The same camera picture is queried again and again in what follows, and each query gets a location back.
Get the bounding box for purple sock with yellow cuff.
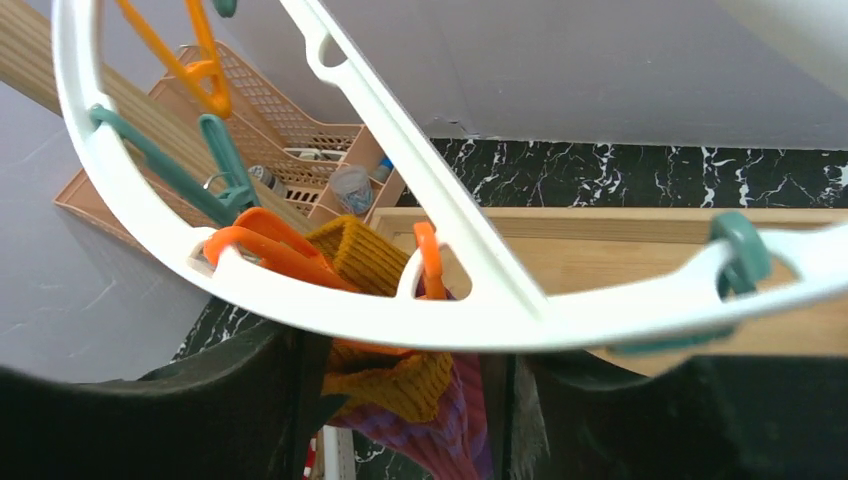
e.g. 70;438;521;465
306;215;409;297

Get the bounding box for orange front-centre clothes peg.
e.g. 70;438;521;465
202;207;358;292

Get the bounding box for wooden hanger rack stand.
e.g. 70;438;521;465
0;0;848;379

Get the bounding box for orange front-left clothes peg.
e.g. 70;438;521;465
115;0;233;121

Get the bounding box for orange front-right clothes peg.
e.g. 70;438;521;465
413;222;448;300

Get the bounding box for teal front clothes peg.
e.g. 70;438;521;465
88;103;261;227

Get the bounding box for teal right clothes peg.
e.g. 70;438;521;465
607;211;773;355

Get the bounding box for teal clothes peg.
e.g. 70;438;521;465
88;103;261;227
607;211;773;355

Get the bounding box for white round clip hanger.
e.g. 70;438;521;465
52;1;847;352

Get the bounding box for peach plastic file organizer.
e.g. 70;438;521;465
54;40;409;253

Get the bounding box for white plastic laundry basket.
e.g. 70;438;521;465
321;426;356;480

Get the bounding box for red white striped sock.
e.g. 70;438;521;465
302;436;318;480

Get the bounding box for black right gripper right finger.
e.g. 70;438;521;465
527;351;847;479

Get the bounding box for clear jar of clips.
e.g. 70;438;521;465
328;165;374;215

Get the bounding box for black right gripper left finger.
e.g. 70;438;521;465
1;322;330;479

